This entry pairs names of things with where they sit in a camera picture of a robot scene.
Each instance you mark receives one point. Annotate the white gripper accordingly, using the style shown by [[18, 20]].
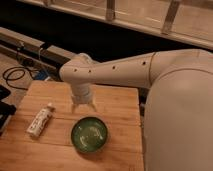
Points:
[[82, 94]]

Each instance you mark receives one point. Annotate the grey floor rail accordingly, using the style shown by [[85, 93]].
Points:
[[53, 56]]

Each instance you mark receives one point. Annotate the green ceramic bowl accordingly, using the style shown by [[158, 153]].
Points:
[[89, 135]]

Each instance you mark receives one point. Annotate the white labelled bottle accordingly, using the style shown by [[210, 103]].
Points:
[[42, 117]]

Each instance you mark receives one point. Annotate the black equipment at left edge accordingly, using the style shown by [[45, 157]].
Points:
[[6, 110]]

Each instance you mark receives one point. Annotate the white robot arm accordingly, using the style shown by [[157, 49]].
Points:
[[178, 119]]

